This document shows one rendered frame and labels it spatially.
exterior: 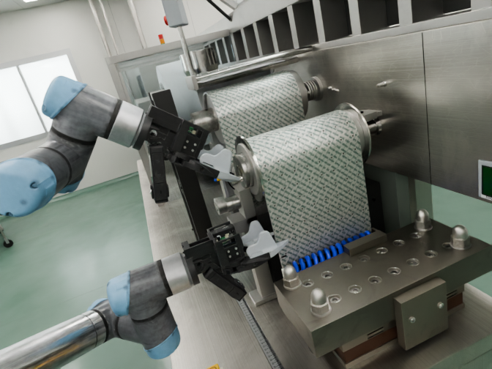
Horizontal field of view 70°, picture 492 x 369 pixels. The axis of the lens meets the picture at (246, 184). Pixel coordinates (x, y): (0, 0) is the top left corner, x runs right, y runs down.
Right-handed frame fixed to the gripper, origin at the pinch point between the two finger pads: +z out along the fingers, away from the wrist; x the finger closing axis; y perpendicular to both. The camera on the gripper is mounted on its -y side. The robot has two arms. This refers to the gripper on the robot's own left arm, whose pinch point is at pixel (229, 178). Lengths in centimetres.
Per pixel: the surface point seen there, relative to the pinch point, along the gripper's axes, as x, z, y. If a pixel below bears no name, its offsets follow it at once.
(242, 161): -0.5, 0.9, 4.2
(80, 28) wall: 552, -109, 60
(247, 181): -1.6, 3.2, 0.9
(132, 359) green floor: 114, 34, -135
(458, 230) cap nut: -21.0, 39.7, 9.6
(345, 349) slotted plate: -23.0, 25.5, -18.5
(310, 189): -4.3, 16.2, 4.7
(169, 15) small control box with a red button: 54, -20, 34
